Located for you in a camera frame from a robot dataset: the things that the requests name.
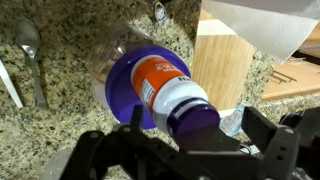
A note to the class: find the white plastic utensil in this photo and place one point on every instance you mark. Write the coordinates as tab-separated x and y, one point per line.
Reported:
9	85

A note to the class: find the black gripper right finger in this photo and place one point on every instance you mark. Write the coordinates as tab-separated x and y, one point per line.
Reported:
279	145

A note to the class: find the metal spoon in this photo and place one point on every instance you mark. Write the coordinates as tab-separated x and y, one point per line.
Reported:
29	40

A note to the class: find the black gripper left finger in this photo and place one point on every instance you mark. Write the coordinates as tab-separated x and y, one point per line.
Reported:
96	152

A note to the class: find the white paper towel roll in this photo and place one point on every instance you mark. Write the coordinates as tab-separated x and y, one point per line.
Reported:
276	27

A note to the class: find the clear container with purple lid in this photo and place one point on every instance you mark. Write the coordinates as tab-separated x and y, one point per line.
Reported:
118	48

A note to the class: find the white and orange pill bottle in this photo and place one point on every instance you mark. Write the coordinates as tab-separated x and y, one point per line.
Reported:
178	106

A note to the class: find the clear plastic wrapper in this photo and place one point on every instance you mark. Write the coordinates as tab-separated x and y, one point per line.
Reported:
231	124

